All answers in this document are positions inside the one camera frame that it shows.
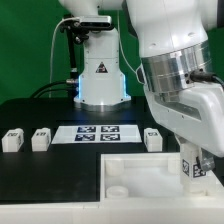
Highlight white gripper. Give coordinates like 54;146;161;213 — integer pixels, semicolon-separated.
144;83;224;172

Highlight white square table top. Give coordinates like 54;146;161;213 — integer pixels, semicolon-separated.
99;152;224;204

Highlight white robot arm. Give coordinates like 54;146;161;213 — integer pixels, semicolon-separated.
59;0;224;171

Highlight white obstacle fence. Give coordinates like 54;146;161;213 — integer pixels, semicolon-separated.
0;155;224;224

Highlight white sheet with markers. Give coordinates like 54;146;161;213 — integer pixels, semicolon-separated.
52;125;141;144

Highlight black camera on stand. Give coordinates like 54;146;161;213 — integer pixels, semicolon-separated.
60;14;114;98

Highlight black cables at base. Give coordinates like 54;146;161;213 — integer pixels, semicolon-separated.
29;78;79;99

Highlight white camera cable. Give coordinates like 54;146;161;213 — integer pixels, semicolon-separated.
48;17;80;99

